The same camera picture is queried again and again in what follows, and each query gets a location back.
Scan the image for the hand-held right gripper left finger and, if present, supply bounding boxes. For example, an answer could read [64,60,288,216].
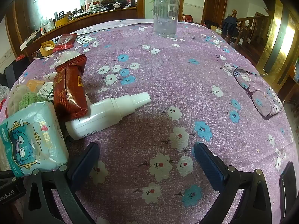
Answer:
[22,142,101,224]

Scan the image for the brown wooden door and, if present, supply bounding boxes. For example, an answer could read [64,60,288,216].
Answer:
[201,0,229,26]

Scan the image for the purple frame eyeglasses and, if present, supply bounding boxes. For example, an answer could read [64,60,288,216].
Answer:
[232,66,284,119]

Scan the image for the white spray bottle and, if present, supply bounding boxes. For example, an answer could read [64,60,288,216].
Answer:
[65,92,150,140]

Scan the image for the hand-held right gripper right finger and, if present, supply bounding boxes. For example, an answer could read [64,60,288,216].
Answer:
[194,142,273,224]

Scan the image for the green cloth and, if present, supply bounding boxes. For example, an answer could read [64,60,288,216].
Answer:
[19,91,46,110]

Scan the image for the metal tin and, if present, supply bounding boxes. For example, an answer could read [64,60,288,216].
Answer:
[43,20,56,32]

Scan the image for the orange box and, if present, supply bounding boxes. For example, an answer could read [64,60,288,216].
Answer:
[25,79,45,92]

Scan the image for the teal cartoon tissue pack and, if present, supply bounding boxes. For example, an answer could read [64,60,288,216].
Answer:
[0,101,69,178]

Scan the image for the white plastic bag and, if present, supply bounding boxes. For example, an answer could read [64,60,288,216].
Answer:
[6,84,31,118]

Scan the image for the red flat packet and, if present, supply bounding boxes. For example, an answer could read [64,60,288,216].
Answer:
[53,33,77,53]

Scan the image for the brown red snack packet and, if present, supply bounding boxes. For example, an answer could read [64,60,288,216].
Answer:
[53,51,89,120]

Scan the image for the wooden stair railing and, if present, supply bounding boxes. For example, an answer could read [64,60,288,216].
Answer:
[231,9,271,52]

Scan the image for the purple floral tablecloth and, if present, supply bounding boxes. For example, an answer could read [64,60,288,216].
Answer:
[0,19,296,224]

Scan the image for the dark jacket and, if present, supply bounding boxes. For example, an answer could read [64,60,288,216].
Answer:
[222,16,239,41]

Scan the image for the white blue box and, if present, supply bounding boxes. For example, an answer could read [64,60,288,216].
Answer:
[36,82,55,101]

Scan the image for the black glossy object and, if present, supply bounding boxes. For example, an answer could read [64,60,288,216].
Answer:
[279,161,297,213]

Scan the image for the clear plastic cup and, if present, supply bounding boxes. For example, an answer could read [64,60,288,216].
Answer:
[153,0,180,38]

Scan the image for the silver sachet strip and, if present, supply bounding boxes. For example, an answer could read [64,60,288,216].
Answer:
[76,35,97,44]

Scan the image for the white crumpled wrapper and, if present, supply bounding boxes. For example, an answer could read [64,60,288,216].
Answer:
[44,72,58,82]

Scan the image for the clear plastic bag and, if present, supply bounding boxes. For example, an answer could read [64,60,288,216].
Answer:
[0,85,10,101]

